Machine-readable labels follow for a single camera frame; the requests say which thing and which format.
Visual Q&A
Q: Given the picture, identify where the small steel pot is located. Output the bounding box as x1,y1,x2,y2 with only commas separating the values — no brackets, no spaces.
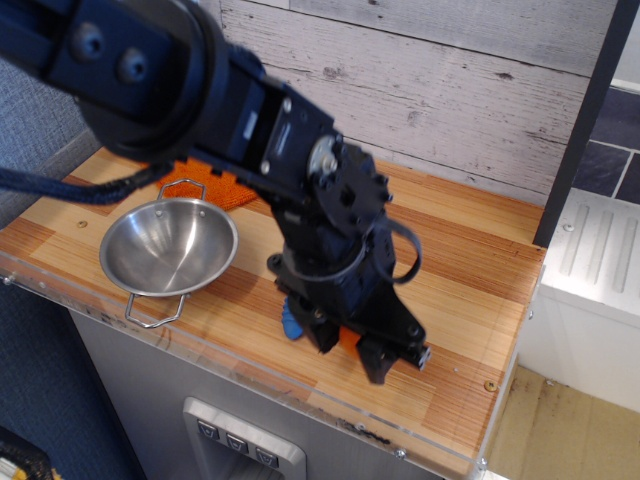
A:
99,179,239,329

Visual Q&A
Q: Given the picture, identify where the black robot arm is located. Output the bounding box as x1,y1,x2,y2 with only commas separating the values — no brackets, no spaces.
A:
1,1,430,384

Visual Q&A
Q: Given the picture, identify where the yellow black object bottom left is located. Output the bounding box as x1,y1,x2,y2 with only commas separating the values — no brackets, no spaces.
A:
1,441,62,480

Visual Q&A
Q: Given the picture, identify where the blue handled metal spoon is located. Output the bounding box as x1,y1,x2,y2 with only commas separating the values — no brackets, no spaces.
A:
281,297,303,340

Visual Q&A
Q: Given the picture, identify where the silver toy dispenser panel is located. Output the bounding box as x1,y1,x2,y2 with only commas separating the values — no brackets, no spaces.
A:
183,397,307,479

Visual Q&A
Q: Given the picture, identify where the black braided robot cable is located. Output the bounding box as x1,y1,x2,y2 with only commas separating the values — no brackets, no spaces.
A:
0,160,176,207

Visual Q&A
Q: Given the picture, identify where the orange knitted cloth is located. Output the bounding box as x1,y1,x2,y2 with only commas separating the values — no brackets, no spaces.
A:
144,158,257,211

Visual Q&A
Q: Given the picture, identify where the white ridged side unit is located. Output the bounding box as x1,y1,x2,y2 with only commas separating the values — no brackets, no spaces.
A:
518,189,639,411

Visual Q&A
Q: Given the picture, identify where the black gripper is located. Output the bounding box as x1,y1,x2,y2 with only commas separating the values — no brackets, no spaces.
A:
267,252,431,385

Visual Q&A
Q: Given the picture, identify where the orange toy carrot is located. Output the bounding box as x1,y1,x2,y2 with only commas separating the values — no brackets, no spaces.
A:
339,326,361,358

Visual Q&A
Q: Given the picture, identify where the dark right vertical post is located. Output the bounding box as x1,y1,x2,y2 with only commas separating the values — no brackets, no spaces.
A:
533,0,639,248

